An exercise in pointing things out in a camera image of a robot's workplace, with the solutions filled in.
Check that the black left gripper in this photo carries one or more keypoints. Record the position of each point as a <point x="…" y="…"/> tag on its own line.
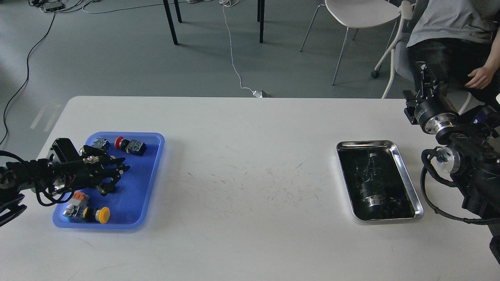
<point x="75" y="172"/>

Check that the person's clasped hands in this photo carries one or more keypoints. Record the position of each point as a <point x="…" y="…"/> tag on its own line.
<point x="480" y="78"/>

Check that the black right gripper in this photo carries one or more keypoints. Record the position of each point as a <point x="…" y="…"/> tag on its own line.
<point x="425" y="108"/>

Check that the white power adapter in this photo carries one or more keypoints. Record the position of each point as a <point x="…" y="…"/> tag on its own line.
<point x="260" y="94"/>

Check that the green push button switch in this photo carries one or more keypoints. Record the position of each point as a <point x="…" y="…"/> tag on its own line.
<point x="99" y="147"/>

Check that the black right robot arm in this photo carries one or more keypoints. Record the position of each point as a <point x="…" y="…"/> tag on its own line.
<point x="464" y="159"/>

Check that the person in grey shirt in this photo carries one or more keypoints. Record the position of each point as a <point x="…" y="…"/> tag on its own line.
<point x="459" y="36"/>

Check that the blue plastic tray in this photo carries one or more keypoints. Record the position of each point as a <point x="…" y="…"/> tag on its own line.
<point x="129" y="203"/>

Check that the red push button switch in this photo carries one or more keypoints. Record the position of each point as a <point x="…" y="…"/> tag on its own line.
<point x="134" y="146"/>

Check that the white chair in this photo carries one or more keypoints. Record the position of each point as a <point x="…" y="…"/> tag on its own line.
<point x="356" y="14"/>

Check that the orange grey contact block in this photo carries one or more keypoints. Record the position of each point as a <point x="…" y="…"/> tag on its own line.
<point x="79" y="199"/>

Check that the silver metal tray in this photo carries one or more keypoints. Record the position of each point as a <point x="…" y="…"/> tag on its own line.
<point x="377" y="182"/>

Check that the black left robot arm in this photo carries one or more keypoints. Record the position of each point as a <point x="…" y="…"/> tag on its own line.
<point x="37" y="175"/>

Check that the yellow push button switch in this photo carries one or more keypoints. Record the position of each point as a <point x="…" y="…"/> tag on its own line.
<point x="87" y="214"/>

